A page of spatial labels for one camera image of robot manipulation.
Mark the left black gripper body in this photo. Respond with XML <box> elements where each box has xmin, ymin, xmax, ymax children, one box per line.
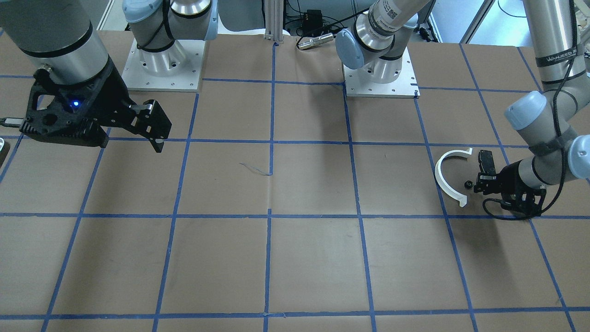
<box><xmin>497</xmin><ymin>164</ymin><xmax>547</xmax><ymax>217</ymax></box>

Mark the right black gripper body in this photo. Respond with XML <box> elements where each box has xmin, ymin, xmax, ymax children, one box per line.
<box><xmin>21</xmin><ymin>59</ymin><xmax>139</xmax><ymax>148</ymax></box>

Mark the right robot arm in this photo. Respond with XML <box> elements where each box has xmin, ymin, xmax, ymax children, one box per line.
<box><xmin>1</xmin><ymin>0</ymin><xmax>219</xmax><ymax>153</ymax></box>

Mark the small black brake pad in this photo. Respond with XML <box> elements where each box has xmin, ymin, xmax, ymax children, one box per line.
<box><xmin>478</xmin><ymin>149</ymin><xmax>496</xmax><ymax>176</ymax></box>

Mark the white curved plastic clamp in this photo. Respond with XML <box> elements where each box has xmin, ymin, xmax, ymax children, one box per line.
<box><xmin>434</xmin><ymin>148</ymin><xmax>473</xmax><ymax>208</ymax></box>

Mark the black electronics box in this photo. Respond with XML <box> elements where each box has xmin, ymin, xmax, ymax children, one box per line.
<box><xmin>302</xmin><ymin>9</ymin><xmax>323</xmax><ymax>31</ymax></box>

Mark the silver cylindrical tool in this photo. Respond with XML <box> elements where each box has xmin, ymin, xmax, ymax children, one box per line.
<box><xmin>296</xmin><ymin>33</ymin><xmax>335</xmax><ymax>51</ymax></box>

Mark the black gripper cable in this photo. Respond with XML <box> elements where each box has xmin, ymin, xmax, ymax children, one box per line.
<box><xmin>482</xmin><ymin>0</ymin><xmax>581</xmax><ymax>220</ymax></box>

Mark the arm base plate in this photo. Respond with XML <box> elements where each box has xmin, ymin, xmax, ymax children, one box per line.
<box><xmin>342</xmin><ymin>48</ymin><xmax>421</xmax><ymax>98</ymax></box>
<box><xmin>121</xmin><ymin>40</ymin><xmax>207</xmax><ymax>92</ymax></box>

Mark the aluminium frame post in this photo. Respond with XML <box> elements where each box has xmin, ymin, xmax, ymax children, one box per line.
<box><xmin>263</xmin><ymin>0</ymin><xmax>284</xmax><ymax>45</ymax></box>

